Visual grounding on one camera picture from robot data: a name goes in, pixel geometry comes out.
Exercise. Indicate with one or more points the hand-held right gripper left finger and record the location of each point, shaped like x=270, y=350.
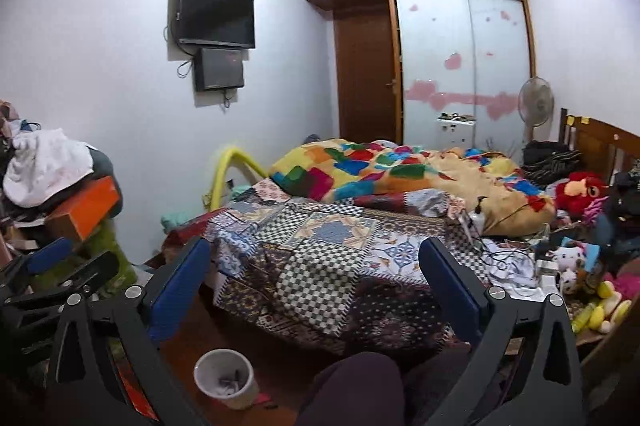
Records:
x=180, y=291

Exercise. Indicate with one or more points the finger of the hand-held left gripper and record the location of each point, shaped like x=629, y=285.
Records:
x=50, y=256
x=95, y=271

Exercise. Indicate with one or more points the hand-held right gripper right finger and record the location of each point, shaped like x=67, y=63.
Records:
x=450, y=291

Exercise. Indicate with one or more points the white trash bin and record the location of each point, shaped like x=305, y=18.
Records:
x=235, y=401

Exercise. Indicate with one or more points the green patterned cloth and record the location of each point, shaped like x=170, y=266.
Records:
x=112, y=236

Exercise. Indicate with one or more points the orange box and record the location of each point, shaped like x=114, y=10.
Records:
x=92, y=206

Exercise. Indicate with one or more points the teal cloth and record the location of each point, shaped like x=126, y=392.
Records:
x=175, y=221

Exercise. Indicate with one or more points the white crumpled cloth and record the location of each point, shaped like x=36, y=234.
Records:
x=45, y=166

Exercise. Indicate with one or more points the dark grey cushion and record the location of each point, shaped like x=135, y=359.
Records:
x=105, y=163

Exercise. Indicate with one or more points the red floral mat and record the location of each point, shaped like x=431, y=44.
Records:
x=134, y=388

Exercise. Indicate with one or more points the white spotted plush dog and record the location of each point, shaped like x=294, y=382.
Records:
x=570, y=256

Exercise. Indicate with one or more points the patchwork checkered blanket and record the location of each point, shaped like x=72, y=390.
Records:
x=320, y=266

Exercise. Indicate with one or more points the person's leg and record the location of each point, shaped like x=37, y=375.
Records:
x=350, y=391

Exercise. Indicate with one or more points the yellow plush toy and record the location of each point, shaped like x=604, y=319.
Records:
x=605, y=311

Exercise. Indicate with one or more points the colourful block fleece blanket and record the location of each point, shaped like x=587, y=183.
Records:
x=350, y=166

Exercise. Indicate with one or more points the small white shelf unit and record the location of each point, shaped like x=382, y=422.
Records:
x=455, y=131

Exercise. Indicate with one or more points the red plush toy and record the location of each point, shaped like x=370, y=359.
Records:
x=580, y=193

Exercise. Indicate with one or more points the black striped bag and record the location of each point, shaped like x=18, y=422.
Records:
x=550, y=161

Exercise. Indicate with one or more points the wooden bed headboard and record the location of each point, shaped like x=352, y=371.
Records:
x=595, y=146

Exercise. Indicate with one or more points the white standing fan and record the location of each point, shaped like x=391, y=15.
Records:
x=535, y=101

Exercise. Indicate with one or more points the brown wooden door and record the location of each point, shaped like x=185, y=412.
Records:
x=365, y=66

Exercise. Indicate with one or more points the frosted sliding wardrobe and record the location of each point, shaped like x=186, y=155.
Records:
x=435, y=36

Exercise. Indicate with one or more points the small black wall monitor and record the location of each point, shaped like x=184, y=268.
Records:
x=220, y=68

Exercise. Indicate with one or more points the black wall television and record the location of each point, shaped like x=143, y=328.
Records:
x=215, y=13

